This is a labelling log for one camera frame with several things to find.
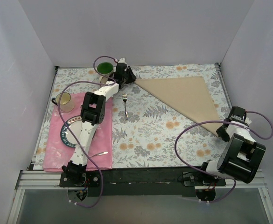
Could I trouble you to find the silver fork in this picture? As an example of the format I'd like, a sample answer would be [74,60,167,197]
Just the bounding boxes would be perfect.
[90,151,108,158]
[122,92,128,120]

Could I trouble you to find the beige cloth napkin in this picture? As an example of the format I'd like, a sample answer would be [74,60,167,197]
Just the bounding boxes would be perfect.
[135,76,220,124]

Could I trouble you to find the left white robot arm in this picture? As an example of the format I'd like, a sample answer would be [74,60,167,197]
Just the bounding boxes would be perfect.
[62,58,136,187]

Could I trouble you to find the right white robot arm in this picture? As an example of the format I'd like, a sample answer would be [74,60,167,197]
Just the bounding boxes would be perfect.
[198,106,266,186]

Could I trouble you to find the floral mug green inside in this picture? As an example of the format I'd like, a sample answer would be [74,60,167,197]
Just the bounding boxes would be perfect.
[97,62,114,84]

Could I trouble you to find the cream enamel cup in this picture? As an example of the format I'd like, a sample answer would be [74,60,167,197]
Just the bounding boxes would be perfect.
[51,92,75,112]

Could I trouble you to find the white plate with blue rim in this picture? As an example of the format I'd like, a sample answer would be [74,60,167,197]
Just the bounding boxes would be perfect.
[60,116,82,148]

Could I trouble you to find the silver fork on placemat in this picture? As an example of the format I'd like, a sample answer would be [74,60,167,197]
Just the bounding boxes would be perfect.
[90,151,108,158]

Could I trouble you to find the pink placemat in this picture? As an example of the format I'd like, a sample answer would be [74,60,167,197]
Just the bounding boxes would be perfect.
[42,93,112,172]

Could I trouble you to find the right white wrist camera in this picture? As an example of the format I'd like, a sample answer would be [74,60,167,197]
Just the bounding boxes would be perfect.
[243,116,252,126]

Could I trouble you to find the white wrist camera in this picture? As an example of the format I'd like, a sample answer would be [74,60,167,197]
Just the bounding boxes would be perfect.
[243,116,252,126]
[114,57,127,67]

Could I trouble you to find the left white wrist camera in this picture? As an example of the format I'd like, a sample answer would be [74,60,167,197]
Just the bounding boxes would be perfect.
[114,57,127,67]

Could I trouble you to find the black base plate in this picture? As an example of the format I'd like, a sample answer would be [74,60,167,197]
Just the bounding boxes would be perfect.
[59,167,226,197]

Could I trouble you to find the aluminium frame rail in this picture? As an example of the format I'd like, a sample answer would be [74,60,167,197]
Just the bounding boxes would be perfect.
[8,169,273,224]

